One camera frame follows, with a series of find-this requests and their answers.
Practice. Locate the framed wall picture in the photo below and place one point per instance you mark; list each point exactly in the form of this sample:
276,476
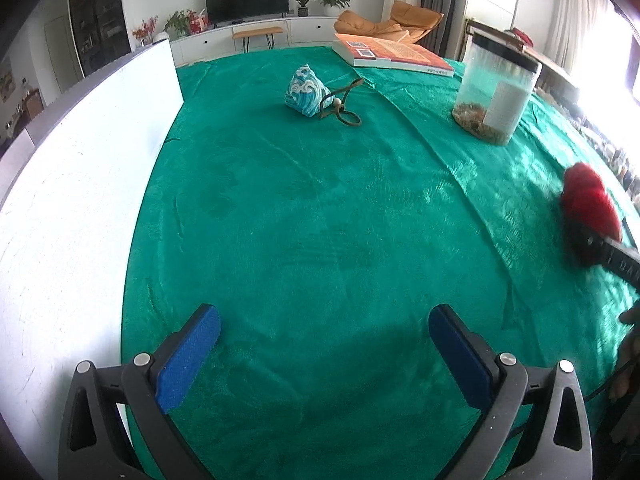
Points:
6,80

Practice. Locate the white round vase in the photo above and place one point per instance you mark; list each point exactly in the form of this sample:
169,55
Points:
161,37

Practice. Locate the orange lounge chair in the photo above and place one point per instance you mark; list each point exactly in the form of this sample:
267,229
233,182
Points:
395,22

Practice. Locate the person's right hand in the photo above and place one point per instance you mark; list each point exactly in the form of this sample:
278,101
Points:
632,317

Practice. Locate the black display cabinet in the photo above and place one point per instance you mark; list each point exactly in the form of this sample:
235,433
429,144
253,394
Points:
100,15

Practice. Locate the small potted plant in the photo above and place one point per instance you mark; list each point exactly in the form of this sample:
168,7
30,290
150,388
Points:
302,5

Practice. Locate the orange book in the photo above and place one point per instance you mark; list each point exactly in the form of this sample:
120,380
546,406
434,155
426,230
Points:
395,52

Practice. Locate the white box wall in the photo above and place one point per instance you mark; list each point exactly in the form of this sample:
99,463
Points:
75,210

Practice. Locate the red gift box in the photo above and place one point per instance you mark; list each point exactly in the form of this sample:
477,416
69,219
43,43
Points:
199,21

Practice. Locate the row of windowsill items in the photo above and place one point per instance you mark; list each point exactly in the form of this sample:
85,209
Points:
610,150

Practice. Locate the bushy potted plant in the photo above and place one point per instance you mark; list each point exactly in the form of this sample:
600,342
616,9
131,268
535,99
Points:
177,22

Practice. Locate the clear jar black lid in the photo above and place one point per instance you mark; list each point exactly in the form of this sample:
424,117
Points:
485,90

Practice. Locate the grey curtain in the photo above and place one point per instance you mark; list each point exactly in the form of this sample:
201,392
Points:
440,0

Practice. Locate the red cloth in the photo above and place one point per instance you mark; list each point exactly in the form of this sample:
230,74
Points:
522,35

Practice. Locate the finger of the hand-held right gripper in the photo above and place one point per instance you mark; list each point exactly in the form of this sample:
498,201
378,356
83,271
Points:
587,252

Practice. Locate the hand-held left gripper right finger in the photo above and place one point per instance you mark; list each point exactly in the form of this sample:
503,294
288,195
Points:
462,355

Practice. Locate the red yarn ball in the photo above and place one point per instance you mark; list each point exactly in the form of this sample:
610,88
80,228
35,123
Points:
587,200

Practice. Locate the red flowers in vase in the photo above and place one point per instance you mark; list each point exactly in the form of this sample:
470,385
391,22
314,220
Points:
145,30

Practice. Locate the white television cabinet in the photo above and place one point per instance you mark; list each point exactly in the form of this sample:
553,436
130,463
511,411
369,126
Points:
310,30

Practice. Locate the teal wave print pouch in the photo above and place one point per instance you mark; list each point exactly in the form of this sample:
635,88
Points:
305,92

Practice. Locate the dark wooden railing furniture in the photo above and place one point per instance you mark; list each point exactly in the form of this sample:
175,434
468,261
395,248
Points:
550,62

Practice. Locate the green tablecloth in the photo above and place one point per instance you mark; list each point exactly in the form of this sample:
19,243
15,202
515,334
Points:
325,210

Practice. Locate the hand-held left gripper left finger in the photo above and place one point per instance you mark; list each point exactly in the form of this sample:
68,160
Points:
190,355

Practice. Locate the white curtain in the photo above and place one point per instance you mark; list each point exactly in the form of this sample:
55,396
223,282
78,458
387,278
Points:
575,20

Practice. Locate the wooden bench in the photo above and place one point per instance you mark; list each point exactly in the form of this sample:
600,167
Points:
257,31

